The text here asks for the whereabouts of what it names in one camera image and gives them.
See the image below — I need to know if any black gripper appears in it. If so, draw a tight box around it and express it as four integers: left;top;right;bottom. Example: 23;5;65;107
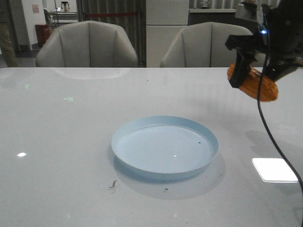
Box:
225;0;303;88

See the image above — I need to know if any orange corn cob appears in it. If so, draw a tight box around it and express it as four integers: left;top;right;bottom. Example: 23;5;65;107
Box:
239;67;278;102

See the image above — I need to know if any light blue round plate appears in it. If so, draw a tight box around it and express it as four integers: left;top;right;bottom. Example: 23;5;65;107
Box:
111;116;219;181

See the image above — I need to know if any right grey upholstered chair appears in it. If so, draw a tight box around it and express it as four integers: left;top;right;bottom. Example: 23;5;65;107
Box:
160;22;252;68

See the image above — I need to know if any grey upholstered chair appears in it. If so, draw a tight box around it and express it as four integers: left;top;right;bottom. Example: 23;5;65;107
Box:
36;20;138;68
160;22;252;68

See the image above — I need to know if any dark counter with light top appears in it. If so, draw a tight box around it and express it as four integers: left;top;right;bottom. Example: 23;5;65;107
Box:
188;9;237;25

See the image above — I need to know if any white cabinet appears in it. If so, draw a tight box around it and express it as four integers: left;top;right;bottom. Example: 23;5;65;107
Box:
146;0;189;68

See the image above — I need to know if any red barrier belt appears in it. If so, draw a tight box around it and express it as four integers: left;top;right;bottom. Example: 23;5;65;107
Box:
85;11;139;18

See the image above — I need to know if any left grey upholstered chair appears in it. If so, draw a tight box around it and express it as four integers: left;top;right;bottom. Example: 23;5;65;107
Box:
36;20;138;68

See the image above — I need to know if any background desk with kettle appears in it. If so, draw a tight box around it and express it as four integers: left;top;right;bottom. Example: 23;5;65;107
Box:
43;0;78;27

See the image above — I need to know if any red bin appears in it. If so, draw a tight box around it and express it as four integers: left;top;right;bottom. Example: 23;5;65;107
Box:
35;24;50;47

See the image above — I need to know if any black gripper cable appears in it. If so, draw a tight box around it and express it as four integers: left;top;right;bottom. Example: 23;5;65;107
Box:
257;4;303;192

